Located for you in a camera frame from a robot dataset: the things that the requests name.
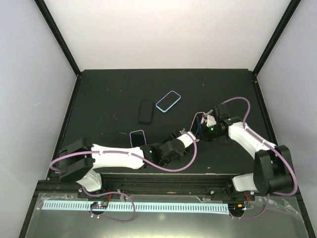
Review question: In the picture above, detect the right black frame post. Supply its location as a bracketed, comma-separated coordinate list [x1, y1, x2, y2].
[251, 0, 302, 75]

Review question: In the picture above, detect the left small circuit board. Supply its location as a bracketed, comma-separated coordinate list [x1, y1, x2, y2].
[90, 201, 108, 210]

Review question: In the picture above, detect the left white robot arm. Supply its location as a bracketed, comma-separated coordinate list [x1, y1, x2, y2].
[57, 131, 197, 198]

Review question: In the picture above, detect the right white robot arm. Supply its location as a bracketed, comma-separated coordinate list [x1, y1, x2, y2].
[196, 105, 295, 200]

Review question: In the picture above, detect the right small circuit board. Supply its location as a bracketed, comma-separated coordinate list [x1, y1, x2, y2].
[228, 204, 254, 211]

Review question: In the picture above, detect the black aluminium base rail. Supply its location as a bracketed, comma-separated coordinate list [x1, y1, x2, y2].
[47, 173, 278, 202]

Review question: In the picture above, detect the small circuit board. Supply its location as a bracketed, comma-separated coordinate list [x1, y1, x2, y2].
[228, 204, 254, 211]
[90, 201, 108, 210]

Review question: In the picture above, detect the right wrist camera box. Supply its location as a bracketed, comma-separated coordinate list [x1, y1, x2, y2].
[204, 115, 217, 128]

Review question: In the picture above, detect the phone in black case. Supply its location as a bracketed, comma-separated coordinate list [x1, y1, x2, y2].
[138, 100, 154, 124]

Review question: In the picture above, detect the white slotted cable duct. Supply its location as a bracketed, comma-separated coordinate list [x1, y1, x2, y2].
[42, 200, 229, 215]

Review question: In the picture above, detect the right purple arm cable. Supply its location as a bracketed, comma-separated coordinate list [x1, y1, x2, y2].
[205, 97, 298, 196]

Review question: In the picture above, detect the pink phone case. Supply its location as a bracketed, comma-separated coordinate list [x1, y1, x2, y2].
[190, 112, 205, 137]

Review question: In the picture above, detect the left black frame post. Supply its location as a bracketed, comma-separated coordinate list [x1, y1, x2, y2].
[33, 0, 82, 79]

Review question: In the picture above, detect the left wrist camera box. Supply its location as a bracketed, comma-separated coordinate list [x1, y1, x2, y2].
[177, 132, 196, 148]

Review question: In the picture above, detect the black frame post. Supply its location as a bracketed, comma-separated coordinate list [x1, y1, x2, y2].
[33, 0, 82, 79]
[251, 0, 302, 75]

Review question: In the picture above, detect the phone in light-blue case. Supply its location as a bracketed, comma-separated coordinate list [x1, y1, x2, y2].
[156, 90, 181, 113]

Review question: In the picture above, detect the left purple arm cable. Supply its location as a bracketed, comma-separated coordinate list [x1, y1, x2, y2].
[50, 130, 199, 174]

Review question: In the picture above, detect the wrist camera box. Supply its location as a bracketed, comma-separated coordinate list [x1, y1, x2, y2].
[177, 132, 196, 148]
[204, 115, 217, 128]

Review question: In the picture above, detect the phone in lilac case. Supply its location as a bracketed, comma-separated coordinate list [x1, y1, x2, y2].
[129, 130, 147, 148]

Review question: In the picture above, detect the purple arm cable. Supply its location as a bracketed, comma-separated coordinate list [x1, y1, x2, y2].
[205, 97, 298, 196]
[50, 130, 199, 174]

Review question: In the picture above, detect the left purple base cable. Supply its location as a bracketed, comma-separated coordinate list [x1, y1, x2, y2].
[80, 185, 137, 223]

